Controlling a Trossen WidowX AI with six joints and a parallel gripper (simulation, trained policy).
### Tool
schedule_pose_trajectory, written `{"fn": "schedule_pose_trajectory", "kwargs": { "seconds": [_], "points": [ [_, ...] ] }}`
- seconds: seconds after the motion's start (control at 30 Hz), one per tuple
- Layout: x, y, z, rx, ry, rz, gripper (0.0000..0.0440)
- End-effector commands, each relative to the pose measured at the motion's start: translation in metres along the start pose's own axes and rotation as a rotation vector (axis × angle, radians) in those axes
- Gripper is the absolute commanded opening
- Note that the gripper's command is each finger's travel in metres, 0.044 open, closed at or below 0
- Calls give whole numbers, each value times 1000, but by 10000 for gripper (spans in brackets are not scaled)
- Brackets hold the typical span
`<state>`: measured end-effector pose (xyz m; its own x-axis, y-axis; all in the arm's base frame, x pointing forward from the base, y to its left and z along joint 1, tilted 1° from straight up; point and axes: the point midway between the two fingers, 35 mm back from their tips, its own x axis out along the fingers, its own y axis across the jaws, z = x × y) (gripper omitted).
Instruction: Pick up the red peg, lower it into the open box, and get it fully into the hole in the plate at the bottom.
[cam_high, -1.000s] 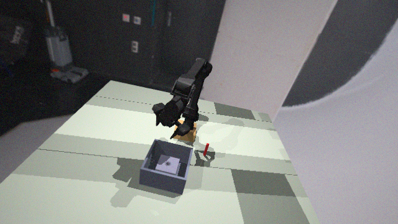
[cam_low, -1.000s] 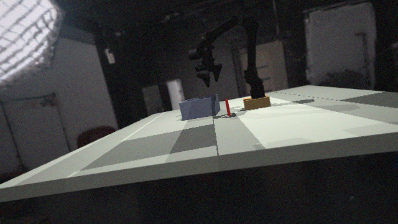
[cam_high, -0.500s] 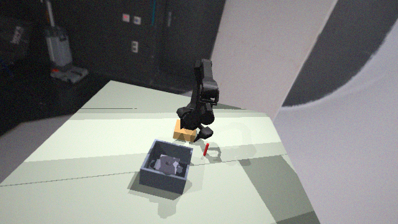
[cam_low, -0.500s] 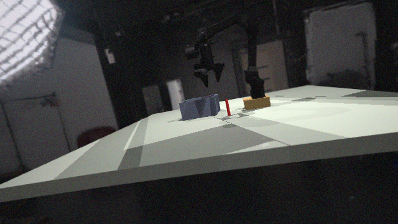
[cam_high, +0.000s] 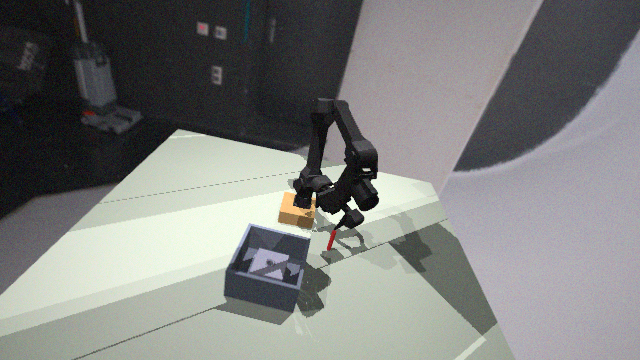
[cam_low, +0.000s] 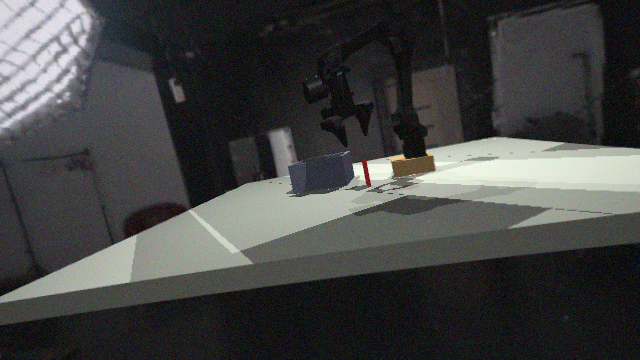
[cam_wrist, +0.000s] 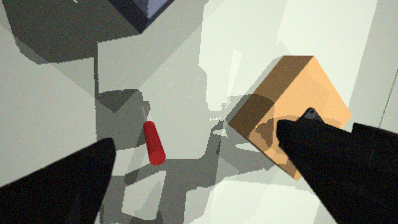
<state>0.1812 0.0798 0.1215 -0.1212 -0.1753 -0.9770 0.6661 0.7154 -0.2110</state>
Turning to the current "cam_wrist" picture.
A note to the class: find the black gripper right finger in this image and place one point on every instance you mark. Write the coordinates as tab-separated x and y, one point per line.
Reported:
355	177

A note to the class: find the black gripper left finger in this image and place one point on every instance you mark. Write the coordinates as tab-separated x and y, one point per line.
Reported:
67	191

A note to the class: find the red peg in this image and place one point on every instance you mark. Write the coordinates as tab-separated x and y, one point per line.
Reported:
155	150

